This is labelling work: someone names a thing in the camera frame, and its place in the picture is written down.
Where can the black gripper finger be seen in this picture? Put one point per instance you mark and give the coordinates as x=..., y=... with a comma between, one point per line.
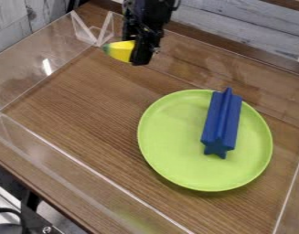
x=143, y=51
x=128, y=31

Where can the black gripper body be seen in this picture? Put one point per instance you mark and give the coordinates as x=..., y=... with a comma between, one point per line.
x=150, y=14

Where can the yellow toy banana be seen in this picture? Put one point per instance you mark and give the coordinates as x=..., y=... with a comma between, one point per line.
x=119, y=50

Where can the blue foam block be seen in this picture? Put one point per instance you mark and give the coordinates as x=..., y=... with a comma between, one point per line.
x=220, y=127

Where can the black metal bracket with bolt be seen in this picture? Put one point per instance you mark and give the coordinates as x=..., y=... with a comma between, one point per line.
x=40, y=226

